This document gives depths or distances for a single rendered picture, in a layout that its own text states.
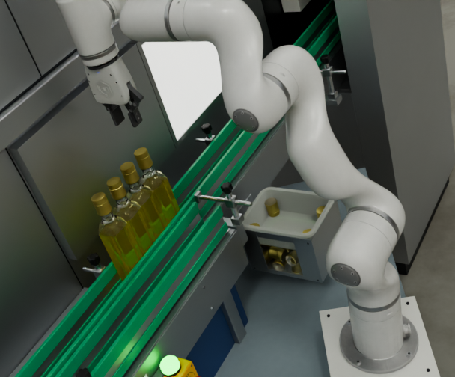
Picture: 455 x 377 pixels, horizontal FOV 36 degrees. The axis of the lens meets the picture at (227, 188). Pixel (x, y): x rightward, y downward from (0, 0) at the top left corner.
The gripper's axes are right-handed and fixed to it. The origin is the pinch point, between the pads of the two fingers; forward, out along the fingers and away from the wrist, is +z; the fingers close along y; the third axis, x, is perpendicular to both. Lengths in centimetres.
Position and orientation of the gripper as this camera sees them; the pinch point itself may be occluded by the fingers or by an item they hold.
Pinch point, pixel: (126, 117)
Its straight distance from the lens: 167.0
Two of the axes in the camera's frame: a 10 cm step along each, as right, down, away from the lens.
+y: 8.3, 1.2, -5.5
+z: 2.7, 7.7, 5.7
